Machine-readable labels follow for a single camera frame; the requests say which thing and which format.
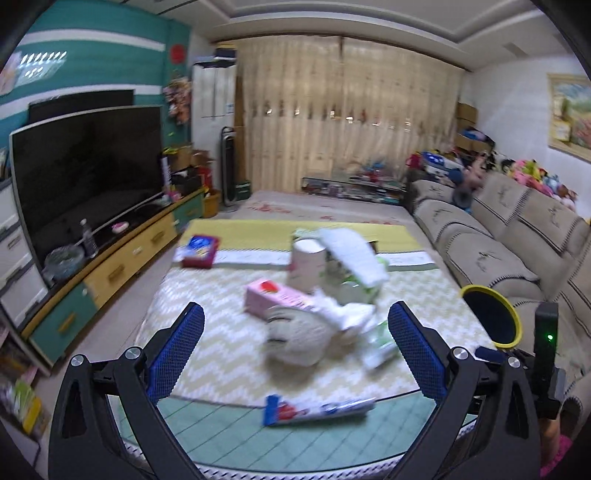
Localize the white standing air conditioner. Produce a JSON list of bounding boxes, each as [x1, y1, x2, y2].
[[191, 62, 238, 190]]

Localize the pile of toys and clothes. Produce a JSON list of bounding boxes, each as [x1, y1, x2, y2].
[[406, 150, 497, 213]]

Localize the tower fan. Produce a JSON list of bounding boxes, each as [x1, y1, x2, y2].
[[221, 126, 237, 207]]

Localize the toothpaste tube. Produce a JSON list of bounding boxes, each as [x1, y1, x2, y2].
[[262, 394, 377, 428]]

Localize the clear plastic bottle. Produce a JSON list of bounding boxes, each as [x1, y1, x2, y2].
[[79, 218, 99, 259]]

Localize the framed wall picture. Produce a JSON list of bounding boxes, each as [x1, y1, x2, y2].
[[547, 73, 591, 162]]

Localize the white drawer unit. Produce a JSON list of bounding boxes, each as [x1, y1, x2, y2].
[[0, 178, 49, 330]]

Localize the black television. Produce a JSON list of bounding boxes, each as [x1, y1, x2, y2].
[[9, 105, 164, 271]]

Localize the red and blue box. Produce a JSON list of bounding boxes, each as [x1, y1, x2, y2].
[[174, 234, 221, 269]]

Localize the stack of books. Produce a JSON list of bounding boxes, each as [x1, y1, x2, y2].
[[0, 323, 51, 439]]

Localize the glass ashtray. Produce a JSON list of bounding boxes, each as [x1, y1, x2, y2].
[[44, 246, 86, 282]]

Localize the low glass table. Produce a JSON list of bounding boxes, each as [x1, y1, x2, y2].
[[301, 173, 409, 204]]

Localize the yellow bucket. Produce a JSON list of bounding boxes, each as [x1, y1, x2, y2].
[[203, 188, 222, 219]]

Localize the pink drink carton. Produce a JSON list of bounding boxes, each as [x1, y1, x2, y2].
[[245, 278, 319, 321]]

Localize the yellow blanket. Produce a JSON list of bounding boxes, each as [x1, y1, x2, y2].
[[178, 218, 428, 266]]

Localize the green quilted mat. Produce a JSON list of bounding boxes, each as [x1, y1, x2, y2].
[[106, 394, 478, 469]]

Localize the stacked cardboard boxes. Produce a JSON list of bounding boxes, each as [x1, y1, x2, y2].
[[455, 102, 490, 153]]

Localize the yellow-rimmed dark blue bin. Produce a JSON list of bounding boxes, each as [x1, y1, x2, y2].
[[462, 285, 522, 349]]

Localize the crumpled white tissue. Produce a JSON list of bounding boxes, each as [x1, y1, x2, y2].
[[314, 288, 376, 332]]

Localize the black wall-mounted panel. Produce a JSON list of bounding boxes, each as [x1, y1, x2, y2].
[[28, 89, 134, 124]]

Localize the open cardboard boxes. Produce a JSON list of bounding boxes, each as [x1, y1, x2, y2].
[[161, 145, 215, 195]]

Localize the pile of plush toys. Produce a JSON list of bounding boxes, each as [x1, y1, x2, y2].
[[501, 157, 580, 210]]

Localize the yellow and green television cabinet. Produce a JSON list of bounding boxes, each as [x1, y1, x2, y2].
[[21, 187, 206, 367]]

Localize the artificial flower decoration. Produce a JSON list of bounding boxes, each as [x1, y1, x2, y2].
[[163, 76, 192, 125]]

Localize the green and white packet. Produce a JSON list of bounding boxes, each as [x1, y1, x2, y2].
[[362, 320, 400, 370]]

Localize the beige curtain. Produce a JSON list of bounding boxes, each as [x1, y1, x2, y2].
[[233, 36, 462, 197]]

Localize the person's right forearm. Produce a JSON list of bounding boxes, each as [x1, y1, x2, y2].
[[539, 413, 575, 480]]

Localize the zigzag patterned mat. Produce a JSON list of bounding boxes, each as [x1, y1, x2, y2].
[[121, 265, 481, 409]]

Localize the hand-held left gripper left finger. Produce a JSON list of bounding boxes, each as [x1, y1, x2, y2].
[[48, 302, 206, 480]]

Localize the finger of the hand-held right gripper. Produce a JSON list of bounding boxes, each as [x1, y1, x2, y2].
[[475, 346, 507, 364]]

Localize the beige sofa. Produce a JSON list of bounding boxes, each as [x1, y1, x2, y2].
[[406, 171, 591, 444]]

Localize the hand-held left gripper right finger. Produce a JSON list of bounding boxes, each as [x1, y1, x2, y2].
[[387, 302, 543, 480]]

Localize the green and white tissue roll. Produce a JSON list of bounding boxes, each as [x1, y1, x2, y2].
[[321, 228, 391, 305]]

